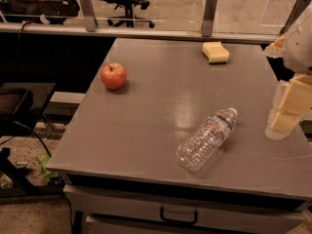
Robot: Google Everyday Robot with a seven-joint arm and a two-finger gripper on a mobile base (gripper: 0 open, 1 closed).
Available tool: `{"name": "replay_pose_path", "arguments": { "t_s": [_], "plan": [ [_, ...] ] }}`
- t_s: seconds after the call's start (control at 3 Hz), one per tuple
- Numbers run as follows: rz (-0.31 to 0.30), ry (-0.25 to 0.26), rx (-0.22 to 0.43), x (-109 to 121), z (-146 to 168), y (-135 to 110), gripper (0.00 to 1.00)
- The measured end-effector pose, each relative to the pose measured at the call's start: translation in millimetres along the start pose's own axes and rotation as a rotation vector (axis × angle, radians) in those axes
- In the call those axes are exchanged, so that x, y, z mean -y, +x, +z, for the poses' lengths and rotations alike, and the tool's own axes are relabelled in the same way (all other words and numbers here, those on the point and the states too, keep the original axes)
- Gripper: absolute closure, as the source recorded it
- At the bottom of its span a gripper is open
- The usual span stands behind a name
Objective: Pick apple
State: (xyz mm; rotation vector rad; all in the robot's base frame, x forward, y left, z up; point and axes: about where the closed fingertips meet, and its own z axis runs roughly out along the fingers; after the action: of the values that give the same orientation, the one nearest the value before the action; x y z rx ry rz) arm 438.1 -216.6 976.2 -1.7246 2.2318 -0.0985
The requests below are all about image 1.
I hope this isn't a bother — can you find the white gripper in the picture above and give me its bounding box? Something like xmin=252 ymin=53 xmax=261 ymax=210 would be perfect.
xmin=264 ymin=5 xmax=312 ymax=140

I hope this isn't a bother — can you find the red apple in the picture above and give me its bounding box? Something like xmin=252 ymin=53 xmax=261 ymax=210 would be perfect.
xmin=100 ymin=62 xmax=127 ymax=90

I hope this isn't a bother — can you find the yellow sponge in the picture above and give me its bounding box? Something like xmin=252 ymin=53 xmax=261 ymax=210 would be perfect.
xmin=202 ymin=42 xmax=229 ymax=63

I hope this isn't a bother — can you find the clear plastic water bottle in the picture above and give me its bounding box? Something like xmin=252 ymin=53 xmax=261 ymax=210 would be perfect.
xmin=175 ymin=107 xmax=238 ymax=172

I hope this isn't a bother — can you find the grey table drawer unit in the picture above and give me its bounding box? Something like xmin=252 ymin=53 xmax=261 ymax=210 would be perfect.
xmin=64 ymin=185 xmax=311 ymax=234

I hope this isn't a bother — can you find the green crumpled bag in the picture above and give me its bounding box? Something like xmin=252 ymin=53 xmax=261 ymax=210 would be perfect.
xmin=37 ymin=153 xmax=59 ymax=184

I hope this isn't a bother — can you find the black side stand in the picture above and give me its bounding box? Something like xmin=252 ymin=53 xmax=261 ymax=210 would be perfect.
xmin=0 ymin=83 xmax=62 ymax=198

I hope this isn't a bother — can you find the right metal rail bracket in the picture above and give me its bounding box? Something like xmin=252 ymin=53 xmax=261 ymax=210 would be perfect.
xmin=280 ymin=0 xmax=312 ymax=34

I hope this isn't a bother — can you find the metal rail bracket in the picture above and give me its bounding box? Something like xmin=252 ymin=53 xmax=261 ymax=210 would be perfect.
xmin=79 ymin=0 xmax=98 ymax=32
xmin=201 ymin=0 xmax=217 ymax=37
xmin=280 ymin=0 xmax=312 ymax=34

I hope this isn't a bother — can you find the middle metal rail bracket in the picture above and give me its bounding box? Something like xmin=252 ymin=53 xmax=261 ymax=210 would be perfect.
xmin=201 ymin=0 xmax=217 ymax=37

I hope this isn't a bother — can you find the left metal rail bracket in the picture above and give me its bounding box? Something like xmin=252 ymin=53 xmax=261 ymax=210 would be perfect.
xmin=79 ymin=0 xmax=98 ymax=32

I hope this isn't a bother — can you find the black cable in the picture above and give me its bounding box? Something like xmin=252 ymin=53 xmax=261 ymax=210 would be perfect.
xmin=0 ymin=119 xmax=53 ymax=158

